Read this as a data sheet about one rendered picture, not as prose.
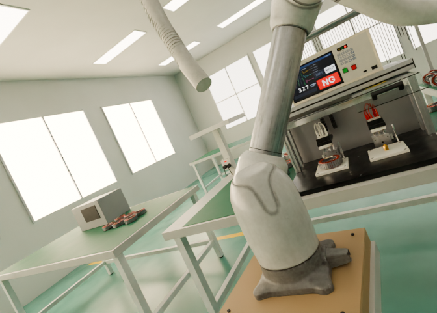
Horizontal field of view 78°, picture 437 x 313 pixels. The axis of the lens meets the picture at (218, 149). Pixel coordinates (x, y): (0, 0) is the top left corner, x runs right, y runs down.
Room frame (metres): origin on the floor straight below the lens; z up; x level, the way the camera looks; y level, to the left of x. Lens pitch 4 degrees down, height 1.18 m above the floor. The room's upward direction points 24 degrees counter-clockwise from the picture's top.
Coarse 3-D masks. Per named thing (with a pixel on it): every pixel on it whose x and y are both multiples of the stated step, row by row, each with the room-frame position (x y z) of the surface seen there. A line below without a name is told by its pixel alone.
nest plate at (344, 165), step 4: (344, 160) 1.30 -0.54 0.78; (348, 160) 1.29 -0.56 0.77; (344, 164) 1.24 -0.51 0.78; (348, 164) 1.24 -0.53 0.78; (336, 168) 1.23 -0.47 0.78; (340, 168) 1.21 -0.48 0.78; (344, 168) 1.21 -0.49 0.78; (348, 168) 1.20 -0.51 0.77; (316, 172) 1.30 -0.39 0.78; (320, 172) 1.27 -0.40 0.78; (324, 172) 1.25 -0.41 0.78; (328, 172) 1.24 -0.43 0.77; (316, 176) 1.27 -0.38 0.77
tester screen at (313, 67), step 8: (328, 56) 1.34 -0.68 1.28; (312, 64) 1.38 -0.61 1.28; (320, 64) 1.36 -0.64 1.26; (328, 64) 1.34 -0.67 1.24; (304, 72) 1.40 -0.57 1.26; (312, 72) 1.38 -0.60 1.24; (304, 80) 1.41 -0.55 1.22; (312, 80) 1.39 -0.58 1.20; (296, 88) 1.43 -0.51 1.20; (312, 88) 1.40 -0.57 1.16; (304, 96) 1.42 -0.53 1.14
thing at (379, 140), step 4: (372, 136) 1.34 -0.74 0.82; (376, 136) 1.31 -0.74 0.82; (380, 136) 1.29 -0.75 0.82; (384, 136) 1.28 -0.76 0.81; (388, 136) 1.27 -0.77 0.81; (376, 140) 1.30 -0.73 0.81; (380, 140) 1.29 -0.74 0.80; (384, 140) 1.28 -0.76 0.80; (388, 140) 1.28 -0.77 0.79; (376, 144) 1.30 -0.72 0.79; (380, 144) 1.29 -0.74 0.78
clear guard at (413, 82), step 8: (408, 72) 1.14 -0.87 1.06; (416, 72) 1.03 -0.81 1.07; (384, 80) 1.26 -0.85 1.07; (392, 80) 1.12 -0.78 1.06; (400, 80) 1.03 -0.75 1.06; (408, 80) 1.01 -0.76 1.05; (416, 80) 0.99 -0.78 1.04; (424, 80) 0.98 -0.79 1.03; (368, 88) 1.21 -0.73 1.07; (376, 88) 1.08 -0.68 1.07; (408, 88) 1.00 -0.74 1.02; (416, 88) 0.98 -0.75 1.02; (424, 88) 0.96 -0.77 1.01; (352, 96) 1.17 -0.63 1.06; (360, 96) 1.10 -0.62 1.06; (368, 96) 1.08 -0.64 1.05; (384, 96) 1.04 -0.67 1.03; (392, 96) 1.02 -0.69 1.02; (400, 96) 1.00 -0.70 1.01; (360, 104) 1.08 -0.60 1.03; (368, 104) 1.06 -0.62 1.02; (376, 104) 1.04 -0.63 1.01; (360, 112) 1.07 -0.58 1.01
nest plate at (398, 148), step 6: (390, 144) 1.23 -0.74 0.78; (396, 144) 1.19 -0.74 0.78; (402, 144) 1.16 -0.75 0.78; (372, 150) 1.26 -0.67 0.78; (378, 150) 1.22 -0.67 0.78; (390, 150) 1.15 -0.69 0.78; (396, 150) 1.12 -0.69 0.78; (402, 150) 1.10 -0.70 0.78; (408, 150) 1.08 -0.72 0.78; (372, 156) 1.18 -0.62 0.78; (378, 156) 1.15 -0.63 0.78; (384, 156) 1.13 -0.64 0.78; (390, 156) 1.12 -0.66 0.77
